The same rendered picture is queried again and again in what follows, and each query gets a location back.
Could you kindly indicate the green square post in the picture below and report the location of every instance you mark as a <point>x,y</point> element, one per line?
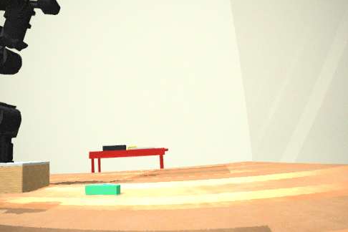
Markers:
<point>102,189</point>

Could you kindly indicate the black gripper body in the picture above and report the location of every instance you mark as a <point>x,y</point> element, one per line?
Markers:
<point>47,6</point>

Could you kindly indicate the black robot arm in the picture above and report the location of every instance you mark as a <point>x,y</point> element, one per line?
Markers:
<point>12,36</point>

